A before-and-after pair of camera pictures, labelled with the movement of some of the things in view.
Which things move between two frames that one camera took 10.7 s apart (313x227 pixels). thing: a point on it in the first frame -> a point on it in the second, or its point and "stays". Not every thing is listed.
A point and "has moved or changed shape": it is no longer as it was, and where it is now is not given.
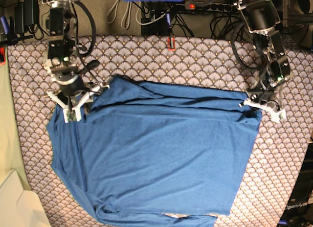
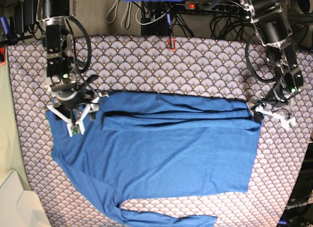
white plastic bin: x=20 y=206 stays
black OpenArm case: x=299 y=211 stays
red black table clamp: x=169 y=42 stays
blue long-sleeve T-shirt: x=153 y=155 has moved or changed shape
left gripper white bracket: x=77 y=107 -> x=87 y=110
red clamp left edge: x=2 y=56 stays
